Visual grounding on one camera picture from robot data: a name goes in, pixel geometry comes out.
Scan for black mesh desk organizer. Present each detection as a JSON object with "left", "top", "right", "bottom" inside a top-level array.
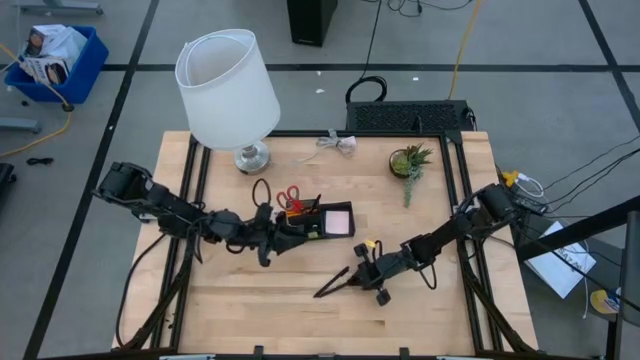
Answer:
[{"left": 274, "top": 198, "right": 357, "bottom": 242}]

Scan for black perforated case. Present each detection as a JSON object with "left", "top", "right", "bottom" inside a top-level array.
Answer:
[{"left": 345, "top": 99, "right": 476, "bottom": 134}]

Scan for potted succulent plant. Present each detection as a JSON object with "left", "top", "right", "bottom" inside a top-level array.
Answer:
[{"left": 388, "top": 142, "right": 435, "bottom": 209}]

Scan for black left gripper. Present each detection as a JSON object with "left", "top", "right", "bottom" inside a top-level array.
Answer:
[{"left": 241, "top": 203, "right": 310, "bottom": 268}]

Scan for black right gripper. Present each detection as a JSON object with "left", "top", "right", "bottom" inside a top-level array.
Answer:
[{"left": 346, "top": 242, "right": 410, "bottom": 308}]

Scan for white packages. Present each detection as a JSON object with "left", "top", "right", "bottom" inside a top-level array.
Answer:
[{"left": 18, "top": 23, "right": 89, "bottom": 86}]

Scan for black aluminium table frame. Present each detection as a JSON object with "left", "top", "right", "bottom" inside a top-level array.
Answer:
[{"left": 112, "top": 129, "right": 539, "bottom": 360}]

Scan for yellow floor cable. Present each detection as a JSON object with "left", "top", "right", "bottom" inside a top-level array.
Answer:
[{"left": 0, "top": 42, "right": 75, "bottom": 159}]

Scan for white paper sheet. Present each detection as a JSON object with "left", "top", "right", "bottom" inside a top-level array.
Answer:
[{"left": 524, "top": 221, "right": 598, "bottom": 300}]

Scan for white shade table lamp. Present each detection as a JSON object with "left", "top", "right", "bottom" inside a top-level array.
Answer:
[{"left": 174, "top": 28, "right": 282, "bottom": 177}]

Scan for black computer tower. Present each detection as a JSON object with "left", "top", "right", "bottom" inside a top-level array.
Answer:
[{"left": 285, "top": 0, "right": 339, "bottom": 48}]

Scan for black controller box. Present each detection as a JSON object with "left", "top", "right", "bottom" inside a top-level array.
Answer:
[{"left": 512, "top": 193, "right": 550, "bottom": 217}]

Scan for yellow hanging cable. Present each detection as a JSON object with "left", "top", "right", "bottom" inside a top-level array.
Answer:
[{"left": 447, "top": 0, "right": 484, "bottom": 101}]

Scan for white cable with yellow plug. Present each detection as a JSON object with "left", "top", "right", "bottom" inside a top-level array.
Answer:
[{"left": 501, "top": 169, "right": 546, "bottom": 199}]

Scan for grey desk foot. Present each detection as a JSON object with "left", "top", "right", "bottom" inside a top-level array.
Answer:
[
  {"left": 0, "top": 116, "right": 42, "bottom": 135},
  {"left": 10, "top": 0, "right": 105, "bottom": 17}
]

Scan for yellow and blue disc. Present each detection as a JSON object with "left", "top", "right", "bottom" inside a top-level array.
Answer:
[{"left": 589, "top": 288, "right": 622, "bottom": 316}]

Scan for blue plastic bin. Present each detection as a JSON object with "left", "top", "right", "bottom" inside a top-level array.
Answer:
[{"left": 3, "top": 24, "right": 111, "bottom": 105}]

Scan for pink sticky note pad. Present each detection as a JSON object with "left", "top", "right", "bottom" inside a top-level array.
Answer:
[{"left": 324, "top": 209, "right": 351, "bottom": 236}]

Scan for red handled scissors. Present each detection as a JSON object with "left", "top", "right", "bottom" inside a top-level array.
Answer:
[{"left": 275, "top": 184, "right": 305, "bottom": 215}]

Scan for clear bundled cable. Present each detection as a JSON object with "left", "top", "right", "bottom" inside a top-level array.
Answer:
[{"left": 298, "top": 128, "right": 358, "bottom": 163}]

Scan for black hanging cable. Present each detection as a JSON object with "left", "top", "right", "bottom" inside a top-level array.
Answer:
[{"left": 344, "top": 0, "right": 389, "bottom": 105}]

